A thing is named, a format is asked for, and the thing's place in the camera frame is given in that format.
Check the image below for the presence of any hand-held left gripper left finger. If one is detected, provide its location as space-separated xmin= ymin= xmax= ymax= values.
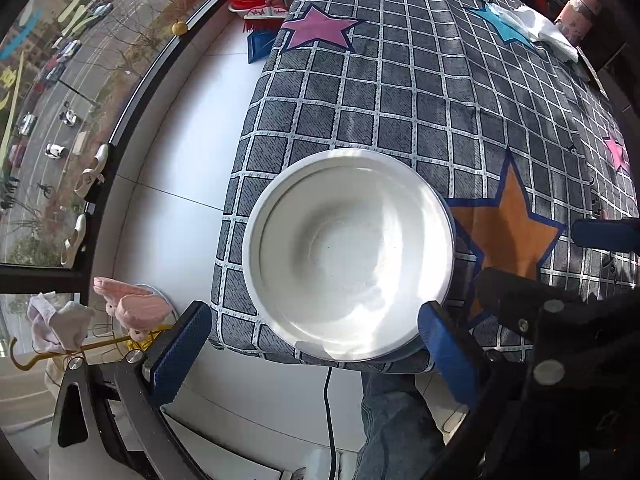
xmin=47 ymin=301 xmax=214 ymax=480

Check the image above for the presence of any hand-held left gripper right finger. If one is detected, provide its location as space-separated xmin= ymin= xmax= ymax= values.
xmin=418 ymin=301 xmax=512 ymax=411

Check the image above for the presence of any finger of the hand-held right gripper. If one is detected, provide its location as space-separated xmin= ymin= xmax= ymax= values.
xmin=571 ymin=217 xmax=640 ymax=266
xmin=474 ymin=268 xmax=587 ymax=387

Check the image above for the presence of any white disposable bowl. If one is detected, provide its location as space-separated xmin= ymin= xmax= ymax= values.
xmin=242 ymin=149 xmax=456 ymax=363

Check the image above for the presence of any pink plush slipper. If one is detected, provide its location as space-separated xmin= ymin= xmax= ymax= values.
xmin=94 ymin=276 xmax=173 ymax=337

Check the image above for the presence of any person's jeans leg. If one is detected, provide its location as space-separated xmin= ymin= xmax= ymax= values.
xmin=352 ymin=370 xmax=446 ymax=480

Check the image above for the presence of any white cloth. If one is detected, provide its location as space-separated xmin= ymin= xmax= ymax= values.
xmin=27 ymin=292 xmax=96 ymax=353

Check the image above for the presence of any yellow hanger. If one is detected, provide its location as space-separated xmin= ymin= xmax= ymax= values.
xmin=9 ymin=327 xmax=176 ymax=373

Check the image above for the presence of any white shoe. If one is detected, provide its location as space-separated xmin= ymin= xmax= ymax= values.
xmin=74 ymin=144 xmax=111 ymax=198
xmin=60 ymin=214 xmax=88 ymax=268

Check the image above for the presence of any white towel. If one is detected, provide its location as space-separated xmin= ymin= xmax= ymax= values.
xmin=487 ymin=2 xmax=581 ymax=63

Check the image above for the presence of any pink thermos bottle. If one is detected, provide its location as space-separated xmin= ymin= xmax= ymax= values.
xmin=554 ymin=0 xmax=601 ymax=51

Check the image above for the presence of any grey checked star tablecloth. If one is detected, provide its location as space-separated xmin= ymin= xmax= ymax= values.
xmin=209 ymin=0 xmax=640 ymax=373

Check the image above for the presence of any blue dustpan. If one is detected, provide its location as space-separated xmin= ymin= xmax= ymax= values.
xmin=246 ymin=30 xmax=278 ymax=64

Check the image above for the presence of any black cable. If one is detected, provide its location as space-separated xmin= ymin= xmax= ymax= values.
xmin=322 ymin=366 xmax=338 ymax=480

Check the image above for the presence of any black window frame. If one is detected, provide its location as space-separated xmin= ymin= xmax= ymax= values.
xmin=0 ymin=0 xmax=226 ymax=306

